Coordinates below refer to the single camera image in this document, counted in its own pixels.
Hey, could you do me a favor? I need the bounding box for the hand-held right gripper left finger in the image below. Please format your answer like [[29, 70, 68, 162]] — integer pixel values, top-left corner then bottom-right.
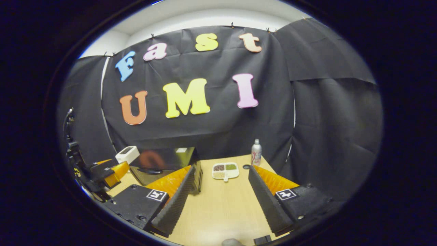
[[102, 165, 196, 238]]

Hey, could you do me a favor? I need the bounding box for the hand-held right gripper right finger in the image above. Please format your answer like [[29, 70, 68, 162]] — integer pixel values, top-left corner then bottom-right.
[[248, 165, 342, 237]]

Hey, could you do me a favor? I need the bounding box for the black electric oven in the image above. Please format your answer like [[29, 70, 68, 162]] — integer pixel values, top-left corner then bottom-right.
[[130, 147, 203, 195]]

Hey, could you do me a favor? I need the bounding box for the white toaster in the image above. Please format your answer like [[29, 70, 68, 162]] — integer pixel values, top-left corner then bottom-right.
[[115, 146, 140, 164]]

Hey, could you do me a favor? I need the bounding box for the pink and white spray can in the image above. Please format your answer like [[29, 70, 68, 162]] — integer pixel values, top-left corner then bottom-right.
[[251, 139, 262, 166]]

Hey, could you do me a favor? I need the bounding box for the white divided dish with grains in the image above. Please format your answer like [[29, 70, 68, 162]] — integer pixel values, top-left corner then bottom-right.
[[212, 162, 240, 182]]

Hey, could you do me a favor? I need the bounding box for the black backdrop cloth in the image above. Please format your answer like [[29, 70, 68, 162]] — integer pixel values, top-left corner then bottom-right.
[[57, 18, 383, 202]]

